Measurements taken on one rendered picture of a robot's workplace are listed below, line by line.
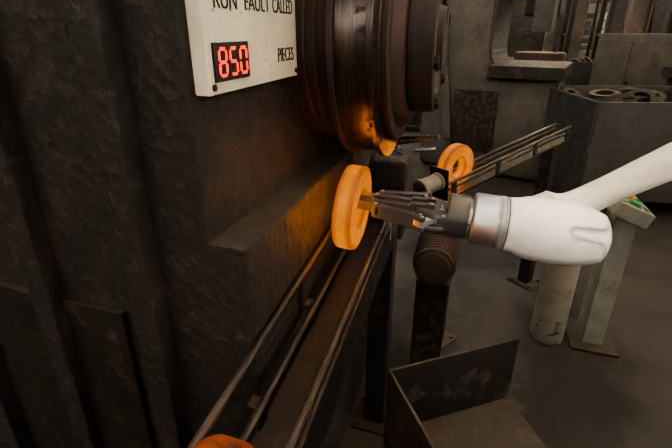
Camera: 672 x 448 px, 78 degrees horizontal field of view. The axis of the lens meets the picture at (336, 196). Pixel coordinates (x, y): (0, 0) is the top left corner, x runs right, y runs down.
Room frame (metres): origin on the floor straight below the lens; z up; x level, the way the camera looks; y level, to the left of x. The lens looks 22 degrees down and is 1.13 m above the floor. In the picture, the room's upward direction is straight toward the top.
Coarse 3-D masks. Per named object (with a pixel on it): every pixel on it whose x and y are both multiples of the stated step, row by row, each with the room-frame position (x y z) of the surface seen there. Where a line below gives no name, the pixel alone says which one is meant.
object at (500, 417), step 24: (432, 360) 0.44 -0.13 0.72; (456, 360) 0.45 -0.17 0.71; (480, 360) 0.46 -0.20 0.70; (504, 360) 0.47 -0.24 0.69; (408, 384) 0.43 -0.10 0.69; (432, 384) 0.44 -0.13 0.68; (456, 384) 0.45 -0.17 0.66; (480, 384) 0.46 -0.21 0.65; (504, 384) 0.47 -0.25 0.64; (408, 408) 0.36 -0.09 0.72; (432, 408) 0.44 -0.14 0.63; (456, 408) 0.45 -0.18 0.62; (480, 408) 0.46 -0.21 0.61; (504, 408) 0.46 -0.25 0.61; (384, 432) 0.42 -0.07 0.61; (408, 432) 0.36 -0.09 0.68; (432, 432) 0.42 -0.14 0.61; (456, 432) 0.42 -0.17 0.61; (480, 432) 0.42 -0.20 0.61; (504, 432) 0.42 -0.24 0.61; (528, 432) 0.42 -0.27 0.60
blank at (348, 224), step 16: (352, 176) 0.68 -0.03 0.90; (368, 176) 0.74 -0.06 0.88; (336, 192) 0.66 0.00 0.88; (352, 192) 0.65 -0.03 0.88; (336, 208) 0.64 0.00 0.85; (352, 208) 0.64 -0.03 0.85; (336, 224) 0.64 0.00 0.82; (352, 224) 0.65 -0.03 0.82; (336, 240) 0.65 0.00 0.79; (352, 240) 0.66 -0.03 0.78
